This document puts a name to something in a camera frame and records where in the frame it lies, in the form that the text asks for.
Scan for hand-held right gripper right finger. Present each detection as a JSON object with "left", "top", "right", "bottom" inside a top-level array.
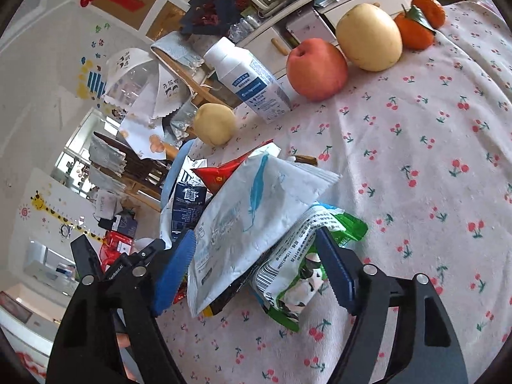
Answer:
[{"left": 315, "top": 227, "right": 468, "bottom": 384}]

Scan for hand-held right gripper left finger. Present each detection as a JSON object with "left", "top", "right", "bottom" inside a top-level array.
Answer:
[{"left": 46, "top": 230, "right": 196, "bottom": 384}]

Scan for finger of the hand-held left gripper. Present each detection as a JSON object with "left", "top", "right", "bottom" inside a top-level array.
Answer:
[
  {"left": 70, "top": 234, "right": 101, "bottom": 281},
  {"left": 103, "top": 239, "right": 166, "bottom": 283}
]

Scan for green and white snack packet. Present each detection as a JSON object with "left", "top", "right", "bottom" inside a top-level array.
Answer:
[{"left": 250, "top": 202, "right": 369, "bottom": 332}]

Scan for white wrapper with blue feather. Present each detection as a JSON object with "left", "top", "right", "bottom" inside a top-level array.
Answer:
[{"left": 187, "top": 154, "right": 340, "bottom": 317}]

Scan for red boxes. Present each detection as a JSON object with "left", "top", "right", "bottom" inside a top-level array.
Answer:
[{"left": 99, "top": 230, "right": 136, "bottom": 273}]

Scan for dark blue packet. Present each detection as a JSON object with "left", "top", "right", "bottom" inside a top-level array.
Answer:
[{"left": 161, "top": 179, "right": 209, "bottom": 241}]

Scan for blue plastic chair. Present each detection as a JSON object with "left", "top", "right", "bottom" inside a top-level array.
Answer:
[{"left": 160, "top": 139, "right": 197, "bottom": 209}]

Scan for dark wooden table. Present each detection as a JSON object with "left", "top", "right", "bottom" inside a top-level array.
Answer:
[{"left": 93, "top": 131, "right": 171, "bottom": 211}]

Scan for red pointed wrapper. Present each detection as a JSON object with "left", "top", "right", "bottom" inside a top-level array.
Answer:
[{"left": 192, "top": 140, "right": 277, "bottom": 195}]

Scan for white cloth with orange print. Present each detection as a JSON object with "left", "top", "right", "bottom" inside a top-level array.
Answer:
[{"left": 119, "top": 118, "right": 179, "bottom": 161}]

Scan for small brown packet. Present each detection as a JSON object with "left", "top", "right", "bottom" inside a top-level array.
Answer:
[{"left": 286, "top": 155, "right": 319, "bottom": 167}]

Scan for small yellow pear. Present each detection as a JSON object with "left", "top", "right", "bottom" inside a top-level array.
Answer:
[{"left": 193, "top": 103, "right": 237, "bottom": 147}]

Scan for white lace food cover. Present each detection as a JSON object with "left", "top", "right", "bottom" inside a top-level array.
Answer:
[{"left": 103, "top": 47, "right": 193, "bottom": 121}]

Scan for wooden chair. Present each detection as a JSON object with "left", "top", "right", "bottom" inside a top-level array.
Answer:
[{"left": 158, "top": 46, "right": 233, "bottom": 109}]

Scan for white plastic bottle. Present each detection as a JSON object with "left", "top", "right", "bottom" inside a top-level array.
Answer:
[{"left": 204, "top": 37, "right": 292, "bottom": 124}]

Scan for red apple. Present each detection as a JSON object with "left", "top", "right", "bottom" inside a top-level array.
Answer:
[{"left": 286, "top": 39, "right": 348, "bottom": 101}]

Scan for glass jars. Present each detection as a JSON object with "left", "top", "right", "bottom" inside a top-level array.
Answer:
[{"left": 229, "top": 15, "right": 261, "bottom": 43}]

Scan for large yellow pear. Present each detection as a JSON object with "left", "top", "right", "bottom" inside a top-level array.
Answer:
[{"left": 335, "top": 3, "right": 403, "bottom": 72}]

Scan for navy cloth with red print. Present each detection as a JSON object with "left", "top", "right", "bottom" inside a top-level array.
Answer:
[{"left": 179, "top": 0, "right": 245, "bottom": 37}]

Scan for silver box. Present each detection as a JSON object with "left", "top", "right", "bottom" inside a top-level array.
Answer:
[{"left": 286, "top": 8, "right": 337, "bottom": 45}]

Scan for tangerine with green leaf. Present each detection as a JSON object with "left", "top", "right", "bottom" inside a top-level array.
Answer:
[{"left": 394, "top": 5, "right": 436, "bottom": 51}]

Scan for orange tangerine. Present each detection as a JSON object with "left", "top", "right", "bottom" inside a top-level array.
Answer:
[{"left": 412, "top": 0, "right": 446, "bottom": 28}]

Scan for giraffe wall sticker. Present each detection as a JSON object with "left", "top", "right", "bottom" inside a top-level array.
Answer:
[{"left": 30, "top": 191, "right": 105, "bottom": 241}]

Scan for blue striped wall sticker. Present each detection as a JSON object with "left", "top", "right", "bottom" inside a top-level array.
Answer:
[{"left": 75, "top": 58, "right": 107, "bottom": 101}]

